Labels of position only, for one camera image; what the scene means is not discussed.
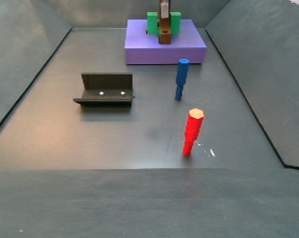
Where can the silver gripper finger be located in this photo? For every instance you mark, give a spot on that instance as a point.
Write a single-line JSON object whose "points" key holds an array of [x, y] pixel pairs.
{"points": [[163, 9]]}

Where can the brown T-shaped block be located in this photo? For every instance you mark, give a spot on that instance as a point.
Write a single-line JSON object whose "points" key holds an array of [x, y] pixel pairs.
{"points": [[163, 29]]}

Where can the green U-shaped block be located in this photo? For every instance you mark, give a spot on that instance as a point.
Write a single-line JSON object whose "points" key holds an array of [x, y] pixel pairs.
{"points": [[153, 23]]}

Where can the purple block base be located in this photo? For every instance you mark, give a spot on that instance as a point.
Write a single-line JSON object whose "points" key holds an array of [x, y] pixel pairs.
{"points": [[143, 51]]}

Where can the blue hexagonal peg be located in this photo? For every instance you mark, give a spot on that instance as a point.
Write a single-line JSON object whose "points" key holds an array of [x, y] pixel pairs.
{"points": [[181, 77]]}

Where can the red hexagonal peg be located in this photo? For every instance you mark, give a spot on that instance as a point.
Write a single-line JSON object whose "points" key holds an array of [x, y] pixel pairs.
{"points": [[191, 129]]}

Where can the black angle bracket fixture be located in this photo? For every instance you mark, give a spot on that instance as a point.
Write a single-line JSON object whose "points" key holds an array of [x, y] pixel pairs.
{"points": [[106, 89]]}

